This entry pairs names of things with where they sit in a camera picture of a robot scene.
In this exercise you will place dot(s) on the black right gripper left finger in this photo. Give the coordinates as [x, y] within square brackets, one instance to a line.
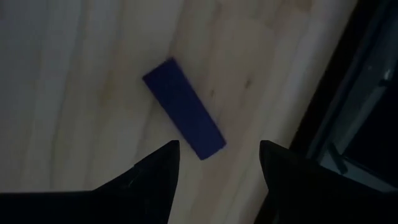
[124, 205]

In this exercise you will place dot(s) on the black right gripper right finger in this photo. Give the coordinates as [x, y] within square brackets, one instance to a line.
[311, 199]

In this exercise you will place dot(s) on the purple block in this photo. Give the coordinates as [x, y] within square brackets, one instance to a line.
[183, 109]

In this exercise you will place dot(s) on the black aluminium table frame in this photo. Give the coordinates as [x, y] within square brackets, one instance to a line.
[340, 62]

